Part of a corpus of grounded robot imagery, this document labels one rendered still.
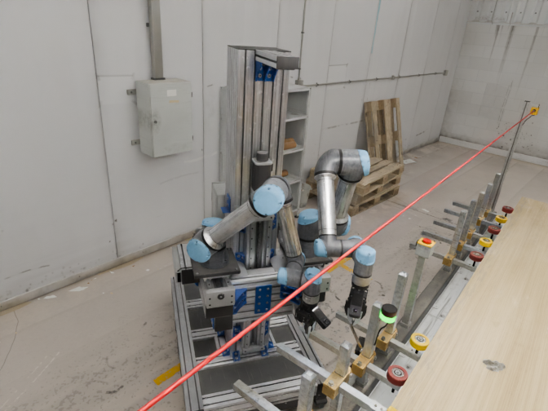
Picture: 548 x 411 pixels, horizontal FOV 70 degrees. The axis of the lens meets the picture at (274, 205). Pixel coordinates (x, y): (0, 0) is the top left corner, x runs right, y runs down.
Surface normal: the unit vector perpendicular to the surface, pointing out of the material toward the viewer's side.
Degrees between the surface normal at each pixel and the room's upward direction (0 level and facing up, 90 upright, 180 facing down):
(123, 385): 0
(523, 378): 0
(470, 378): 0
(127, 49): 90
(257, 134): 90
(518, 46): 90
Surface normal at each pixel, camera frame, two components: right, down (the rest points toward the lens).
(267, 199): -0.15, 0.32
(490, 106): -0.68, 0.26
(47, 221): 0.73, 0.32
